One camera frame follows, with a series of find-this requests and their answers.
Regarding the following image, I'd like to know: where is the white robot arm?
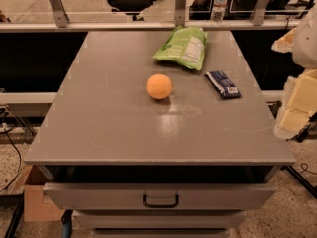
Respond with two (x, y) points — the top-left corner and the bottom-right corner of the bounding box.
(271, 5), (317, 139)

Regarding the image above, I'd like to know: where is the metal railing frame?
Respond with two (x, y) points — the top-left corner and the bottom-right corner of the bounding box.
(0, 0), (308, 32)

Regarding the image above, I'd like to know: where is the black floor cable left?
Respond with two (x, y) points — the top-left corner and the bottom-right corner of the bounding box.
(0, 122), (23, 193)

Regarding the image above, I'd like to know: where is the green snack bag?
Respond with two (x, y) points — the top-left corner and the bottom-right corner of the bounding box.
(153, 26), (207, 71)

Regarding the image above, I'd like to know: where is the black floor cable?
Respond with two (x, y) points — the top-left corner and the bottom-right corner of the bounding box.
(298, 162), (317, 176)
(0, 122), (23, 193)

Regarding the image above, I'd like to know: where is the brown cardboard box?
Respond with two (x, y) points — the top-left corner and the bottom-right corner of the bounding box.
(14, 165), (64, 222)

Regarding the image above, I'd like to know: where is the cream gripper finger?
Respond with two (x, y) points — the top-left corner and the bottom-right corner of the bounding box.
(273, 69), (317, 139)
(271, 28), (296, 53)

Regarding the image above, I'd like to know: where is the black floor cable right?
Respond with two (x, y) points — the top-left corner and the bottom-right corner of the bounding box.
(298, 162), (317, 176)

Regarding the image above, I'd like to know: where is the grey open top drawer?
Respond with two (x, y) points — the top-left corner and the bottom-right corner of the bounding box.
(44, 166), (275, 210)

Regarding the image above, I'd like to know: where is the clear plastic water bottle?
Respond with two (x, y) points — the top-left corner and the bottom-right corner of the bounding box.
(210, 0), (228, 22)

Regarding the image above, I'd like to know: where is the black drawer handle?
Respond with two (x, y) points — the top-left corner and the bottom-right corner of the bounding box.
(142, 194), (179, 209)

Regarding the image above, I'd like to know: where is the dark blue snack bar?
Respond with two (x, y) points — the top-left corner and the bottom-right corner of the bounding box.
(205, 70), (241, 99)

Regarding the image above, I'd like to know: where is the orange fruit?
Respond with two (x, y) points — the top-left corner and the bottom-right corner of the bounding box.
(146, 74), (172, 99)

